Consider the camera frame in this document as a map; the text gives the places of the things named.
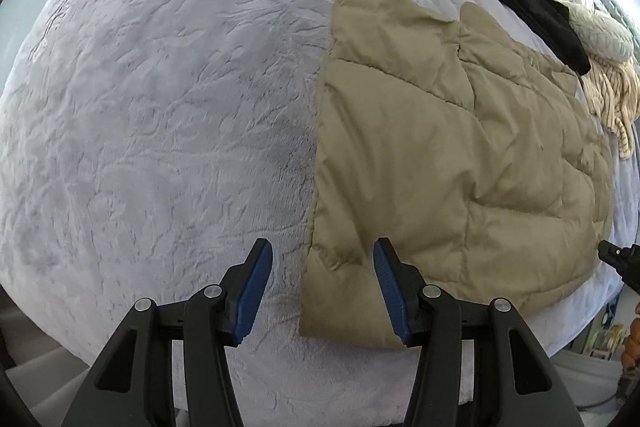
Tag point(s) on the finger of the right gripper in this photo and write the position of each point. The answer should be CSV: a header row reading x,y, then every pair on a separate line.
x,y
624,260

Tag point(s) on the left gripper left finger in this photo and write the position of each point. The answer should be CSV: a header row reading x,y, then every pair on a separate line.
x,y
130,383

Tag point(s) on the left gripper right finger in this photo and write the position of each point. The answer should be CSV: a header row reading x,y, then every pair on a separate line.
x,y
480,365

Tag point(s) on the khaki puffer jacket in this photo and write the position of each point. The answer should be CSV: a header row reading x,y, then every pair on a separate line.
x,y
469,151

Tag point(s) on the person's right hand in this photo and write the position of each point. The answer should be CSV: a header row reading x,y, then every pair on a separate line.
x,y
631,354

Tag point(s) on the beige striped knit garment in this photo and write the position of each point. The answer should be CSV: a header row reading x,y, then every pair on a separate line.
x,y
612,92

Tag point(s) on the grey-white round cushion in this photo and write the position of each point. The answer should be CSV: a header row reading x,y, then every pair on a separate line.
x,y
599,33

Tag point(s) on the grey quilted headboard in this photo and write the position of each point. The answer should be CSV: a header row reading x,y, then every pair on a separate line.
x,y
614,9

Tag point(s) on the black folded garment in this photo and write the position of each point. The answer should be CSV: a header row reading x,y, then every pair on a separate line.
x,y
550,21

